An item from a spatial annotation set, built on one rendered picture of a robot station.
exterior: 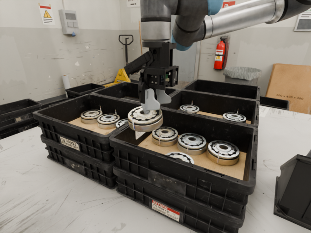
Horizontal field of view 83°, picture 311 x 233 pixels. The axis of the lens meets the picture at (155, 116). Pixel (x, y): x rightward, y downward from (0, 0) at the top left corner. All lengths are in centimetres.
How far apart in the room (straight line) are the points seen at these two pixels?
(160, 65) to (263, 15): 39
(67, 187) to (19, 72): 315
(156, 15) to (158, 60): 10
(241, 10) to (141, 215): 70
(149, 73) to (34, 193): 59
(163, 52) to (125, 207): 49
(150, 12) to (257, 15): 37
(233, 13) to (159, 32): 27
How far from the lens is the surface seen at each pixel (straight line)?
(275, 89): 349
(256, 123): 72
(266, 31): 363
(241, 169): 64
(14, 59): 375
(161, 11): 46
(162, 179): 52
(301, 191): 67
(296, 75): 350
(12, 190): 87
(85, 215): 67
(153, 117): 50
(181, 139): 67
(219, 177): 43
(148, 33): 46
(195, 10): 49
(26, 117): 206
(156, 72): 46
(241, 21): 67
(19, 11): 383
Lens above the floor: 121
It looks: 25 degrees down
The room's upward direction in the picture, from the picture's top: straight up
